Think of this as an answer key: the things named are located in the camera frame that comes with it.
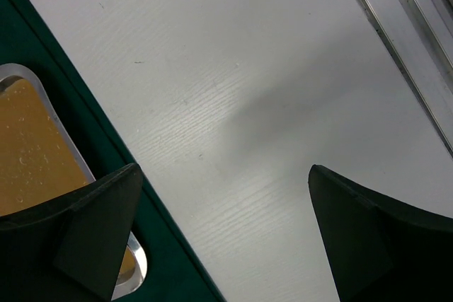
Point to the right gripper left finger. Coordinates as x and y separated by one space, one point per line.
70 248

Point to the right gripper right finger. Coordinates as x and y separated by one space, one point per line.
380 248

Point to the dark green surgical cloth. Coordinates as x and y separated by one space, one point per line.
174 271

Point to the stainless steel instrument tray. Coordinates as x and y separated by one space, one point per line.
134 263

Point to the brown silicone suture pad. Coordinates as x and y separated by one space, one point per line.
36 163

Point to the right aluminium frame rail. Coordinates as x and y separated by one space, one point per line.
418 36

